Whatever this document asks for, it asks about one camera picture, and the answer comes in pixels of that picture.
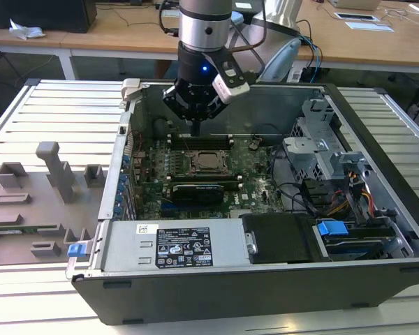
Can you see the pale paper sheet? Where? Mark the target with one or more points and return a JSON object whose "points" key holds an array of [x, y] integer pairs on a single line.
{"points": [[171, 13]]}

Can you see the crumpled white paper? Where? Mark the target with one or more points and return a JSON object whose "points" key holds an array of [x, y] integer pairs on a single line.
{"points": [[26, 30]]}

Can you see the long wooden desk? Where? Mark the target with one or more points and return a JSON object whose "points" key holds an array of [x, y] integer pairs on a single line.
{"points": [[125, 35]]}

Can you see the black drive bay cover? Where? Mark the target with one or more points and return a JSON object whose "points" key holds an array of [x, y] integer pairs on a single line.
{"points": [[279, 237]]}

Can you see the silver metal drive cage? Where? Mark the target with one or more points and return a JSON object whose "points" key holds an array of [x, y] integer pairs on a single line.
{"points": [[300, 157]]}

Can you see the black graphics card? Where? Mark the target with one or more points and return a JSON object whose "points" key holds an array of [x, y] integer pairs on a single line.
{"points": [[195, 197]]}

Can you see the coin cell battery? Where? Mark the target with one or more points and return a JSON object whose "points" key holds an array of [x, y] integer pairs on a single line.
{"points": [[254, 144]]}

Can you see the grey metal bracket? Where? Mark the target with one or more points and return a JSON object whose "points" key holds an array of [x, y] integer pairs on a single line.
{"points": [[349, 160]]}

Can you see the grey parts rack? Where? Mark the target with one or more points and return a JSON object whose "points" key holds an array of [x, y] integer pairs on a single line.
{"points": [[38, 209]]}

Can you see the white framed tablet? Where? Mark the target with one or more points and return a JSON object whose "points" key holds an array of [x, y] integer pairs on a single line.
{"points": [[356, 16]]}

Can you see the silver power supply unit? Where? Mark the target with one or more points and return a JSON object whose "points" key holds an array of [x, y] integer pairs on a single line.
{"points": [[125, 244]]}

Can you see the wooden desk with papers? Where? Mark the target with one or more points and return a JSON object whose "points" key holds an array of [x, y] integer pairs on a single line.
{"points": [[370, 45]]}

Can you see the blue case latch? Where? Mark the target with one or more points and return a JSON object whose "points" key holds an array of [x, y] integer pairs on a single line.
{"points": [[75, 250]]}

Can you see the black power adapter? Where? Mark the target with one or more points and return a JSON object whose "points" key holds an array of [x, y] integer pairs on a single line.
{"points": [[160, 6]]}

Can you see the black power supply label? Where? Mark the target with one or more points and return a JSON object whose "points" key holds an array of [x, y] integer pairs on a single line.
{"points": [[183, 247]]}

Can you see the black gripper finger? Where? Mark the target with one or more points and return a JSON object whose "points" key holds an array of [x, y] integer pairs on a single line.
{"points": [[213, 108], [176, 104]]}

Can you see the CPU socket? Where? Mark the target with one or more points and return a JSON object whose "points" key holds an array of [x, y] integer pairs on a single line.
{"points": [[191, 168]]}

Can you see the large black box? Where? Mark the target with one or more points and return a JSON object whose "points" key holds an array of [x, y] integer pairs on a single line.
{"points": [[38, 14]]}

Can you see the black PC case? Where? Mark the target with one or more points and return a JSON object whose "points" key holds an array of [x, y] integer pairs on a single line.
{"points": [[230, 296]]}

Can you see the green motherboard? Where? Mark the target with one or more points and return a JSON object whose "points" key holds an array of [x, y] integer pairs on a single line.
{"points": [[258, 188]]}

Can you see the white paper sheet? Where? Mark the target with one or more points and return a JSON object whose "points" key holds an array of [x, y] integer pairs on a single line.
{"points": [[370, 27]]}

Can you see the beige laptop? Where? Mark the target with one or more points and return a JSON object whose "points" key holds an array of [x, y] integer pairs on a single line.
{"points": [[356, 4]]}

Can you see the silver CPU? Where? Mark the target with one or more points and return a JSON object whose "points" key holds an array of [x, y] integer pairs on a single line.
{"points": [[209, 161]]}

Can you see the black RAM stick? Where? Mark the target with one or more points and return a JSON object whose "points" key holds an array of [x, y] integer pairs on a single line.
{"points": [[206, 182], [209, 142]]}

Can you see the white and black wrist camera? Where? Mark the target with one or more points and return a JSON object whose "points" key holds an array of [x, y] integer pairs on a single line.
{"points": [[230, 89]]}

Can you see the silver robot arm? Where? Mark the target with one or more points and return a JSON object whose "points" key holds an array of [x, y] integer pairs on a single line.
{"points": [[202, 31]]}

